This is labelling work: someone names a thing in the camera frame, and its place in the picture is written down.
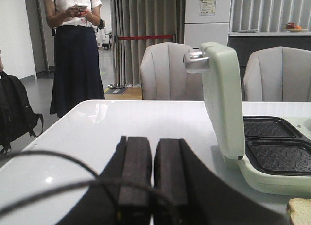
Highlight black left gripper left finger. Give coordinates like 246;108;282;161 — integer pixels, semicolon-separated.
58;136;152;225

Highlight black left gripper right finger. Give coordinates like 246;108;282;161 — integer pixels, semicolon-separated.
154;139;286;225

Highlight bread slice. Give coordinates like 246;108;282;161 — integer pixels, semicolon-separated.
286;198;311;225

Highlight green breakfast maker lid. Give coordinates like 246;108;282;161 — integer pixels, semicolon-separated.
183;41;245;160

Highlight green breakfast maker base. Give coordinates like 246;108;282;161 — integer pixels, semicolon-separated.
239;116;311;196

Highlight left grey chair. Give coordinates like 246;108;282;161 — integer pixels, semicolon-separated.
140;42;204;101

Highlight grey chair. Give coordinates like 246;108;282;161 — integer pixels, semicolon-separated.
242;46;311;102
140;42;204;101

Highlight person in dark skirt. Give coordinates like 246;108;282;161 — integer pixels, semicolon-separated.
43;0;104;118

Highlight black backpack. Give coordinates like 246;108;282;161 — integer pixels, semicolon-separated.
0;71;44;155

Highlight right grey chair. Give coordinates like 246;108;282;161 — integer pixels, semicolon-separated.
242;46;311;102

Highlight red barrier belt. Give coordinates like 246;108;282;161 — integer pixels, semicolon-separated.
117;34;176;40

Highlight dark counter cabinet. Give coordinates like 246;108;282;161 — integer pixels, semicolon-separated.
228;35;311;67

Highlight white cabinet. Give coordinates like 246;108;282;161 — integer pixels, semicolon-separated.
184;0;232;49

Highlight grey curtain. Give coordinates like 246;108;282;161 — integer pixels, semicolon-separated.
110;0;186;88

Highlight fruit plate on counter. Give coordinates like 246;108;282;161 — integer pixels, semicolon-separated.
283;22;310;32

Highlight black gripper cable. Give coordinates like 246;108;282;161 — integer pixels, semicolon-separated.
0;150;175;225

